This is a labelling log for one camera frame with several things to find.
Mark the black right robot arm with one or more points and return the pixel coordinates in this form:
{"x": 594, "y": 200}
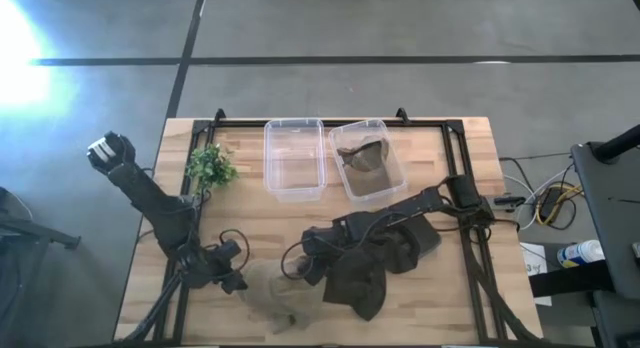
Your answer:
{"x": 420, "y": 203}

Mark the black tripod stand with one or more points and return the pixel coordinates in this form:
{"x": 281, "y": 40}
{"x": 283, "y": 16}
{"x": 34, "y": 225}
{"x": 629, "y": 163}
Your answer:
{"x": 30, "y": 233}

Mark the green artificial plant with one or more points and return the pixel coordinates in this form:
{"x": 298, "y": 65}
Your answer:
{"x": 211, "y": 167}

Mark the black tube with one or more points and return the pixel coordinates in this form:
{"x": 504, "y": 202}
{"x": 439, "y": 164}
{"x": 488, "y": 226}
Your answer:
{"x": 617, "y": 144}

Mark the black aluminium table frame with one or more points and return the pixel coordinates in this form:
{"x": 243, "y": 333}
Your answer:
{"x": 240, "y": 123}

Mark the beige bucket hat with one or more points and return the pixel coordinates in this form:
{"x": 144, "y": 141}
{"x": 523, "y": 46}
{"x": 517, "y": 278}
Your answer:
{"x": 280, "y": 295}

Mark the clear plastic bin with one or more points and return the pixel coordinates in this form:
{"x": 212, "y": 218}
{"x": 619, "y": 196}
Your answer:
{"x": 295, "y": 160}
{"x": 387, "y": 153}

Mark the black flat bar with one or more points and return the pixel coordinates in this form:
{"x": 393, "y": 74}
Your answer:
{"x": 570, "y": 279}

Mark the black power adapter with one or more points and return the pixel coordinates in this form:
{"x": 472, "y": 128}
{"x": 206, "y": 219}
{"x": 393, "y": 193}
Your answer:
{"x": 552, "y": 202}

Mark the brown cap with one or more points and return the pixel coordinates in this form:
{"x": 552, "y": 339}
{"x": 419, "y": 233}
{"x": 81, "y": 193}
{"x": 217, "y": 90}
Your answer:
{"x": 365, "y": 158}

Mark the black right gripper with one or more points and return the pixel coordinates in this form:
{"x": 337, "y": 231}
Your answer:
{"x": 325, "y": 243}

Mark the black plug connector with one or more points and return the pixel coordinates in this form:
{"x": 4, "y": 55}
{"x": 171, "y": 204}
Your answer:
{"x": 507, "y": 201}

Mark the dark grey cart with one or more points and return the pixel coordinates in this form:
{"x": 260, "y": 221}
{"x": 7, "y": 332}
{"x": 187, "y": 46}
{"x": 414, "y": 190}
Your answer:
{"x": 612, "y": 213}

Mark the grey towel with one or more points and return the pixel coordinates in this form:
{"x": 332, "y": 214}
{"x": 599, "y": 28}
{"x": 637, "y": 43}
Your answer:
{"x": 402, "y": 250}

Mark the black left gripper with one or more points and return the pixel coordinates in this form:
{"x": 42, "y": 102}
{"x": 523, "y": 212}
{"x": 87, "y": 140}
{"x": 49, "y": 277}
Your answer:
{"x": 220, "y": 262}

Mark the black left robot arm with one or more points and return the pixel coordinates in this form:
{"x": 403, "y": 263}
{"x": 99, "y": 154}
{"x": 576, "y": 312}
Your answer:
{"x": 150, "y": 198}

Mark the white blue labelled canister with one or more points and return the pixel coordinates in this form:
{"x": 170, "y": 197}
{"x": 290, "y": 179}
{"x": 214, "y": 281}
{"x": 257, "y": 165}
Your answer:
{"x": 580, "y": 254}

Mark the white paper sheet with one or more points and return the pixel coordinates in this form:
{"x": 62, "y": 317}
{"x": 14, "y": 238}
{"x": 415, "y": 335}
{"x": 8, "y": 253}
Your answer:
{"x": 535, "y": 268}

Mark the dark brown bucket hat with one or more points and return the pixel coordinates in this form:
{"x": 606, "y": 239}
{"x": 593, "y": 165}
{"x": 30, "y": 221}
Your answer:
{"x": 357, "y": 283}

